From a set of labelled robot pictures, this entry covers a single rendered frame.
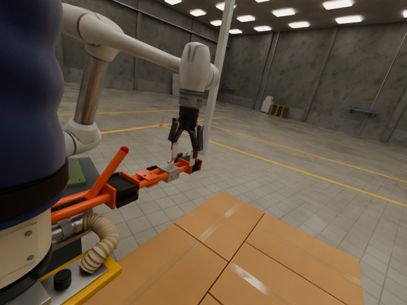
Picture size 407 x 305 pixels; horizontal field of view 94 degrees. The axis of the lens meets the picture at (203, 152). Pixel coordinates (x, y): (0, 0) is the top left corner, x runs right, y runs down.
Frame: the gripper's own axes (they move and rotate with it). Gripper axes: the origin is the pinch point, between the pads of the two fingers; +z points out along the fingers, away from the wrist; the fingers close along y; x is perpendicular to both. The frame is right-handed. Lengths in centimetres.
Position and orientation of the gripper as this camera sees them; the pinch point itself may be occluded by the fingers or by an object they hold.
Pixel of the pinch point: (183, 156)
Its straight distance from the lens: 78.0
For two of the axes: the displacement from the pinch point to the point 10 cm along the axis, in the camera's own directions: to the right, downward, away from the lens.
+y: 8.3, 3.0, -4.6
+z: -1.6, 9.3, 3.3
